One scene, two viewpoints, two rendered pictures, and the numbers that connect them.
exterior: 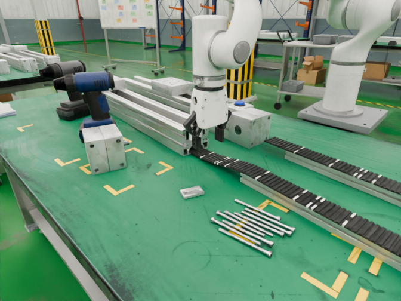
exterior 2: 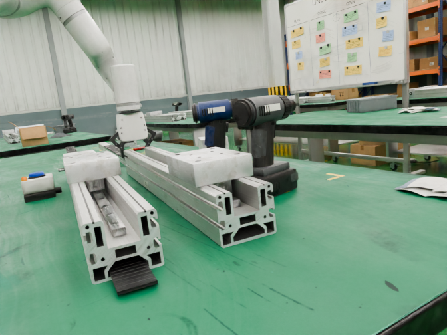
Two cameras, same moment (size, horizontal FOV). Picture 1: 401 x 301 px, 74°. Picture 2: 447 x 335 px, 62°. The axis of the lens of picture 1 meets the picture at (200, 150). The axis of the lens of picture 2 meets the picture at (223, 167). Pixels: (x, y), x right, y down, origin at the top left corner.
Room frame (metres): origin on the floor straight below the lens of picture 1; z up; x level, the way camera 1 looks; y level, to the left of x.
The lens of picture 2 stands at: (1.89, 0.66, 1.01)
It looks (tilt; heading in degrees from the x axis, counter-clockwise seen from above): 11 degrees down; 197
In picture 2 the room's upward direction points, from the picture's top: 6 degrees counter-clockwise
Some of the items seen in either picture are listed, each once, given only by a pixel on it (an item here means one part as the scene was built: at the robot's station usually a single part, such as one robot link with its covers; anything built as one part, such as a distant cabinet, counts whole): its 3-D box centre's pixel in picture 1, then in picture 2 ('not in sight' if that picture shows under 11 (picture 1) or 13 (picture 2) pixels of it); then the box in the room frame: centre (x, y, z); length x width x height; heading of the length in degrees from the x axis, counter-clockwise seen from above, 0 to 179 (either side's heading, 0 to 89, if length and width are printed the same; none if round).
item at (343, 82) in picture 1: (342, 87); not in sight; (1.08, -0.57, 0.90); 0.19 x 0.19 x 0.18
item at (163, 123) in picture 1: (133, 108); (173, 177); (1.04, 0.27, 0.82); 0.80 x 0.10 x 0.09; 40
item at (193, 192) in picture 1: (192, 192); not in sight; (0.52, 0.02, 0.78); 0.05 x 0.03 x 0.01; 113
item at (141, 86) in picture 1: (172, 100); (95, 191); (1.16, 0.12, 0.82); 0.80 x 0.10 x 0.09; 40
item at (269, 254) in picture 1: (243, 241); not in sight; (0.36, -0.08, 0.78); 0.11 x 0.01 x 0.01; 53
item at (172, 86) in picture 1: (172, 89); (91, 171); (1.16, 0.12, 0.87); 0.16 x 0.11 x 0.07; 40
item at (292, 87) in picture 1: (315, 72); not in sight; (3.67, -1.54, 0.50); 1.03 x 0.55 x 1.01; 58
